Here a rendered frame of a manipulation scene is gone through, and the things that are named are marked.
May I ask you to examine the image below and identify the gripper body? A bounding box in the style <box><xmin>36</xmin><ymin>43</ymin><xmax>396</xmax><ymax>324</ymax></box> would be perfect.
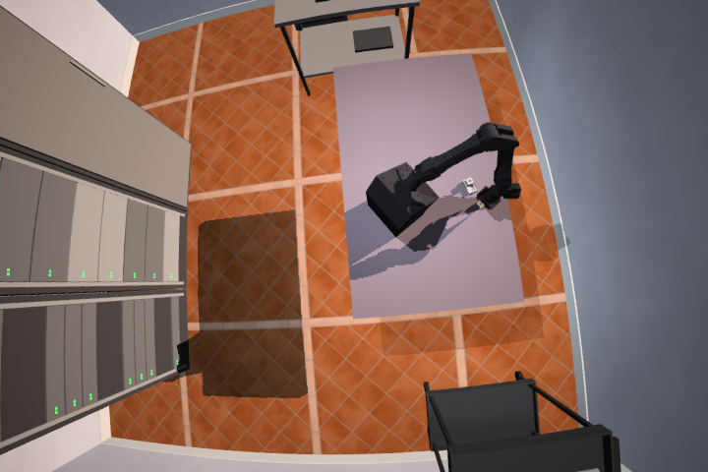
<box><xmin>477</xmin><ymin>186</ymin><xmax>501</xmax><ymax>209</ymax></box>

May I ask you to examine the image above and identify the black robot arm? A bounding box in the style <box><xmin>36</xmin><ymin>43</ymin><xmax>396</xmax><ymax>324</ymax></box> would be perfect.
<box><xmin>396</xmin><ymin>122</ymin><xmax>521</xmax><ymax>206</ymax></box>

